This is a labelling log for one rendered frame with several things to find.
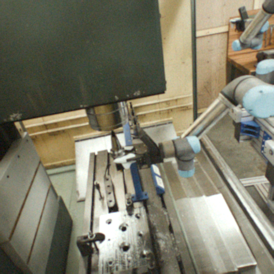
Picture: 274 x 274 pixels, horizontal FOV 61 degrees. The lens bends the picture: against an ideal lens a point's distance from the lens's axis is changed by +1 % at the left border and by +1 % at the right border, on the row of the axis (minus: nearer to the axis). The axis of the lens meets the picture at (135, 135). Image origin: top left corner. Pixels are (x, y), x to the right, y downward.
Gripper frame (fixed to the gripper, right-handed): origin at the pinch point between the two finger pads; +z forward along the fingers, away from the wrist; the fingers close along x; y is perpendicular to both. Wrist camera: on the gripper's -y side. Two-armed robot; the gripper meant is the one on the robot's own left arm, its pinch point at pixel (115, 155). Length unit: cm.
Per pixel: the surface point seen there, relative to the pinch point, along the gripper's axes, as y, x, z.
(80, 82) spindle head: -36.8, -12.7, 3.5
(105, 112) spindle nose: -24.2, -8.2, -0.9
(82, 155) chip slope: 55, 86, 36
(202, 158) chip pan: 67, 66, -61
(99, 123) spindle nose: -19.9, -7.5, 2.1
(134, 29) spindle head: -48, -13, -14
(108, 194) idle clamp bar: 38.0, 16.9, 11.1
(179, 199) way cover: 56, 20, -30
